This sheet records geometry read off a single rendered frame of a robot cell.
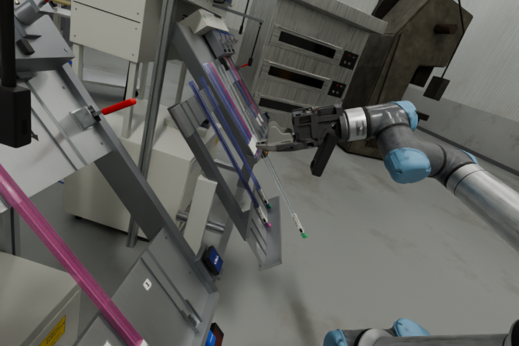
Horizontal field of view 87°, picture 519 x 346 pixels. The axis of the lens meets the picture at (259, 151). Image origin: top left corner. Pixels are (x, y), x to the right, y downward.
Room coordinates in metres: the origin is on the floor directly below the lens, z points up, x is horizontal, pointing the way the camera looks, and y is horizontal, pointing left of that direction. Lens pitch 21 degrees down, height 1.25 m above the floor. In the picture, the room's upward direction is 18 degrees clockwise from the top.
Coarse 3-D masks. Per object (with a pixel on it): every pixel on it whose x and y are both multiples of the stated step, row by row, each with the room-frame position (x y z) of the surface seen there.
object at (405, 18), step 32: (384, 0) 5.14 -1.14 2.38; (416, 0) 4.67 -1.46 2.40; (448, 0) 4.54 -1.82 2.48; (384, 32) 4.62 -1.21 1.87; (416, 32) 4.45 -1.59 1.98; (448, 32) 4.31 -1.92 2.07; (384, 64) 4.37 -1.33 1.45; (416, 64) 4.54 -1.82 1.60; (448, 64) 4.56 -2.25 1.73; (352, 96) 4.77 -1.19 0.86; (384, 96) 4.41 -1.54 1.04
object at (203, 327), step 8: (208, 296) 0.44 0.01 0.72; (216, 296) 0.44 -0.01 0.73; (208, 304) 0.42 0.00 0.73; (216, 304) 0.42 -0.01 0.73; (208, 312) 0.40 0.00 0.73; (208, 320) 0.38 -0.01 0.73; (200, 328) 0.37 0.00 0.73; (208, 328) 0.37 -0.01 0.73; (200, 336) 0.35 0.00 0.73; (192, 344) 0.34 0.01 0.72; (200, 344) 0.33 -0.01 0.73
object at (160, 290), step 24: (168, 240) 0.44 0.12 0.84; (144, 264) 0.36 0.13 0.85; (168, 264) 0.40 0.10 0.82; (120, 288) 0.30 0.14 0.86; (144, 288) 0.33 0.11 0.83; (168, 288) 0.37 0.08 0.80; (192, 288) 0.42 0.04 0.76; (144, 312) 0.30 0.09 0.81; (168, 312) 0.34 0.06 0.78; (192, 312) 0.38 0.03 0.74; (96, 336) 0.23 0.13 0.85; (120, 336) 0.25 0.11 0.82; (144, 336) 0.28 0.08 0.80; (168, 336) 0.31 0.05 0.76; (192, 336) 0.35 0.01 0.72
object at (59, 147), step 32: (32, 96) 0.37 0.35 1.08; (64, 96) 0.43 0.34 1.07; (32, 128) 0.34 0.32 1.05; (64, 128) 0.39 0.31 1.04; (96, 128) 0.45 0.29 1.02; (0, 160) 0.28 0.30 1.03; (32, 160) 0.31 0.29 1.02; (64, 160) 0.35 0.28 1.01; (0, 192) 0.25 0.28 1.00; (32, 192) 0.28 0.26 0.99
